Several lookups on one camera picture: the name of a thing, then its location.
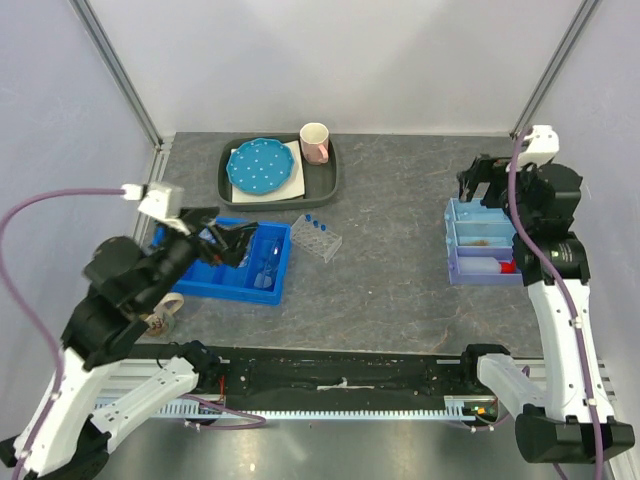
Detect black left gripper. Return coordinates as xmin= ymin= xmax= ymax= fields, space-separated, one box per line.
xmin=140 ymin=205 xmax=261 ymax=310

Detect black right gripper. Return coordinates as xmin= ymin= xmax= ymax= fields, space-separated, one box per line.
xmin=458 ymin=152 xmax=546 ymax=232

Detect blue safety goggles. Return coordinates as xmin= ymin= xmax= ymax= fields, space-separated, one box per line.
xmin=253 ymin=239 xmax=283 ymax=291

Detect test tube brush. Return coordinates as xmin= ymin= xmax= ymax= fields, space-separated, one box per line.
xmin=460 ymin=238 xmax=502 ymax=248

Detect white plastic wash bottle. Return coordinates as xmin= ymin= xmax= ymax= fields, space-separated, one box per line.
xmin=458 ymin=257 xmax=517 ymax=275

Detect clear test tube rack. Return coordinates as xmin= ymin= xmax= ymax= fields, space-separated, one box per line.
xmin=290 ymin=214 xmax=342 ymax=263

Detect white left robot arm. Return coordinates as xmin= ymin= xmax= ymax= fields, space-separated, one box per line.
xmin=1 ymin=207 xmax=258 ymax=479

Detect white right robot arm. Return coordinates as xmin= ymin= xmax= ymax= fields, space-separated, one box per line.
xmin=457 ymin=155 xmax=635 ymax=466

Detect light blue drawer organizer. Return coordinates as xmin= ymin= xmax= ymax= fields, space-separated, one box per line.
xmin=444 ymin=198 xmax=522 ymax=286

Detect blue plastic divided bin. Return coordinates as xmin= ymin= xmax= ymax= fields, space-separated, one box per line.
xmin=172 ymin=221 xmax=291 ymax=306

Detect blue polka dot plate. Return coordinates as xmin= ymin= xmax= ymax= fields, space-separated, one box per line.
xmin=226 ymin=138 xmax=295 ymax=195

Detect white square plate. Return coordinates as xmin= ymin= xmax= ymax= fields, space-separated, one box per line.
xmin=232 ymin=140 xmax=305 ymax=203

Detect dark grey baking tray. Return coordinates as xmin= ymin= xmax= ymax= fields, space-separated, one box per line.
xmin=217 ymin=135 xmax=340 ymax=212

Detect beige paper cup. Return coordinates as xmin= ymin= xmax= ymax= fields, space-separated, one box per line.
xmin=143 ymin=292 xmax=184 ymax=338

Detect pink ceramic mug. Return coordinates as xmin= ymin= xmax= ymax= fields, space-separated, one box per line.
xmin=299 ymin=122 xmax=329 ymax=165

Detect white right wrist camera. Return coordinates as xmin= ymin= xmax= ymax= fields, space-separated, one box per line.
xmin=517 ymin=124 xmax=560 ymax=170

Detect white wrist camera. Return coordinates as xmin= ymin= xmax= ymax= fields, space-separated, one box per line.
xmin=517 ymin=124 xmax=560 ymax=170
xmin=121 ymin=182 xmax=184 ymax=220

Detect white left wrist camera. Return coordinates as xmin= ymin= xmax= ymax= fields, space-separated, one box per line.
xmin=121 ymin=182 xmax=184 ymax=220

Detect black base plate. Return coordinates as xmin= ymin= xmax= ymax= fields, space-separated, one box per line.
xmin=149 ymin=343 xmax=506 ymax=412

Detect light blue cable duct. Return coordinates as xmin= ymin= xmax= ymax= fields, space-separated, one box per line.
xmin=150 ymin=398 xmax=497 ymax=421

